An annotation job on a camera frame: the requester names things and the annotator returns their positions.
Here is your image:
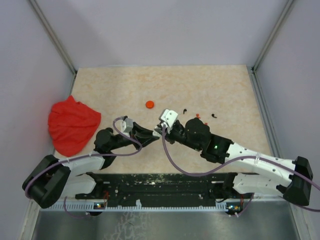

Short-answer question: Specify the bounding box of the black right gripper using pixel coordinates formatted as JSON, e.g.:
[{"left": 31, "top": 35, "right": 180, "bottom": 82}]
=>
[{"left": 155, "top": 123, "right": 203, "bottom": 152}]

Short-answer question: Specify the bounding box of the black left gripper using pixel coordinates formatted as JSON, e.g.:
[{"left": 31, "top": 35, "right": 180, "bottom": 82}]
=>
[{"left": 108, "top": 121, "right": 160, "bottom": 151}]

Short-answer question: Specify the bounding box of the white round charging case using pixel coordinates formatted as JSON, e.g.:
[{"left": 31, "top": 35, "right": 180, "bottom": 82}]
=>
[{"left": 152, "top": 128, "right": 162, "bottom": 138}]

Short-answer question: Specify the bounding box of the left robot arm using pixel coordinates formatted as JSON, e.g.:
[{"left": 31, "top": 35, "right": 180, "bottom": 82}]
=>
[{"left": 22, "top": 118, "right": 160, "bottom": 209}]

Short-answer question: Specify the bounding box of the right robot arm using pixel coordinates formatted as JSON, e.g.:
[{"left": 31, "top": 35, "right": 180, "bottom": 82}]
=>
[{"left": 163, "top": 117, "right": 313, "bottom": 207}]

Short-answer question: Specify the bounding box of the red crumpled cloth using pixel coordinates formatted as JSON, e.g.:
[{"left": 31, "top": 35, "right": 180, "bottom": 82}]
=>
[{"left": 47, "top": 95, "right": 102, "bottom": 157}]

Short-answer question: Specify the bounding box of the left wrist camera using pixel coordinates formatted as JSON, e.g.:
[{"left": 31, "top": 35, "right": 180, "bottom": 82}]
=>
[{"left": 120, "top": 116, "right": 134, "bottom": 134}]

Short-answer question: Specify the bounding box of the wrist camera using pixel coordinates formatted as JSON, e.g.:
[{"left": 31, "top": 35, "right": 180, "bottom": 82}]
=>
[
  {"left": 120, "top": 116, "right": 134, "bottom": 134},
  {"left": 159, "top": 108, "right": 179, "bottom": 134}
]

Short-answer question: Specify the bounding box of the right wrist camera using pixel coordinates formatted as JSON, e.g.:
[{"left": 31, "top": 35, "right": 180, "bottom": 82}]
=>
[{"left": 159, "top": 108, "right": 179, "bottom": 134}]

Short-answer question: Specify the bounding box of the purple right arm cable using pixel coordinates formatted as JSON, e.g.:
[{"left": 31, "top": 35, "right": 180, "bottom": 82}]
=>
[{"left": 161, "top": 124, "right": 320, "bottom": 218}]

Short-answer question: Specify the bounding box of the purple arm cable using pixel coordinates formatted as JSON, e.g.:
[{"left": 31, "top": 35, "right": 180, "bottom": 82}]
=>
[
  {"left": 161, "top": 124, "right": 320, "bottom": 218},
  {"left": 24, "top": 116, "right": 143, "bottom": 220}
]

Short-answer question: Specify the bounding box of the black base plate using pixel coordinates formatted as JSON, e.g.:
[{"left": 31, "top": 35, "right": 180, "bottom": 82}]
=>
[{"left": 74, "top": 171, "right": 251, "bottom": 217}]

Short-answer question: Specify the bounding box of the white slotted cable duct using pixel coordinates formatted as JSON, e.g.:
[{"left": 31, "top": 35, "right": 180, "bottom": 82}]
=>
[{"left": 45, "top": 200, "right": 241, "bottom": 213}]

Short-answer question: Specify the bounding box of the aluminium side rail right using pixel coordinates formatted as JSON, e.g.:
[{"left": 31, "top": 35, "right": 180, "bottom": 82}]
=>
[{"left": 248, "top": 69, "right": 303, "bottom": 201}]

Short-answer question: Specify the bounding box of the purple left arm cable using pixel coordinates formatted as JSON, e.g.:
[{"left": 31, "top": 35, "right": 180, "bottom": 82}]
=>
[{"left": 24, "top": 116, "right": 143, "bottom": 220}]

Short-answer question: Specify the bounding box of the aluminium corner post left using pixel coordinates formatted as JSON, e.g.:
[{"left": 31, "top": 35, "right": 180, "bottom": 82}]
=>
[{"left": 26, "top": 0, "right": 78, "bottom": 76}]

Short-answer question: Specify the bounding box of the aluminium corner post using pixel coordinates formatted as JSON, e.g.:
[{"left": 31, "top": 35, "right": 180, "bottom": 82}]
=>
[
  {"left": 26, "top": 0, "right": 78, "bottom": 76},
  {"left": 251, "top": 0, "right": 297, "bottom": 73}
]

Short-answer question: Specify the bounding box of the aluminium corner post right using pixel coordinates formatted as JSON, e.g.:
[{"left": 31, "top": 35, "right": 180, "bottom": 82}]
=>
[{"left": 251, "top": 0, "right": 297, "bottom": 73}]

